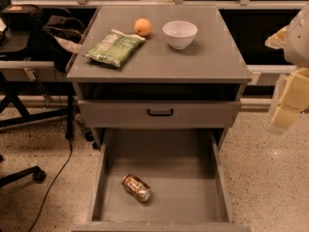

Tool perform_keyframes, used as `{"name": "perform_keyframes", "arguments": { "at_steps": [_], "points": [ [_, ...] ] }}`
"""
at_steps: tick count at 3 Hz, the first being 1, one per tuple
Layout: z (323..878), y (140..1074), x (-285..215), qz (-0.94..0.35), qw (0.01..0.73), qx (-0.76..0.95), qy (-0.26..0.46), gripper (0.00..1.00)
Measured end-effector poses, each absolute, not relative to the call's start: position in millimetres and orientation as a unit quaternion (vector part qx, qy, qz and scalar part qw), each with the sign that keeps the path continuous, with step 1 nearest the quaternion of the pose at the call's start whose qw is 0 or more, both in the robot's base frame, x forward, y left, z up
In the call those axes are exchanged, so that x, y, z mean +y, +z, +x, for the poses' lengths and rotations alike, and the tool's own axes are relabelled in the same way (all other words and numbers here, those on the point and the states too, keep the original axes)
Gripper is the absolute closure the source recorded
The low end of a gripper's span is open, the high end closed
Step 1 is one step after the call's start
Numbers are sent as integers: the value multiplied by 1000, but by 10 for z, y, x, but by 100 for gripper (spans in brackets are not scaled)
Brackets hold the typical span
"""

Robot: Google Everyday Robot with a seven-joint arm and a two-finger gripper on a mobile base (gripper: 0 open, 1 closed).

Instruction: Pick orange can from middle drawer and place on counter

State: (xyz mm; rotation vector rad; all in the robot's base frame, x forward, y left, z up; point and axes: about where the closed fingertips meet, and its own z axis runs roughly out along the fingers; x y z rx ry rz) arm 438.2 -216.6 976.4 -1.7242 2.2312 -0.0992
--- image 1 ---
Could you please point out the closed grey top drawer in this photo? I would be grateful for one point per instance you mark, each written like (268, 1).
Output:
(133, 114)

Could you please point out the green chip bag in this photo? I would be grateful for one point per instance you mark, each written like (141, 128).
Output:
(114, 48)

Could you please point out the black office chair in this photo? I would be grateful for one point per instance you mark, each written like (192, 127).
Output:
(37, 174)

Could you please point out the black drawer handle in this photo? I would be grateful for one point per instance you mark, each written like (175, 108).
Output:
(160, 112)

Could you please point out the orange fruit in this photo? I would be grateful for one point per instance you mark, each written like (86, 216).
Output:
(142, 27)

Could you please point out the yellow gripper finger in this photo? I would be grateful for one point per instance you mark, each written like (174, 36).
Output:
(290, 98)
(278, 39)

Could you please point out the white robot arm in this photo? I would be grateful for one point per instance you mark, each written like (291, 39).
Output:
(296, 49)

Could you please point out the orange soda can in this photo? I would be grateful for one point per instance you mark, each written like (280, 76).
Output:
(136, 187)

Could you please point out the open grey middle drawer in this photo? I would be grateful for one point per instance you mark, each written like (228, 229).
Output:
(186, 177)

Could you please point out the dark backpack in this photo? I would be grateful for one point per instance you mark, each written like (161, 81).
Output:
(65, 34)

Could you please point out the white bowl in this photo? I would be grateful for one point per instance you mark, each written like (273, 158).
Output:
(179, 34)

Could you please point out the grey drawer cabinet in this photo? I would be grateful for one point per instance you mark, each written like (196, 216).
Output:
(210, 69)

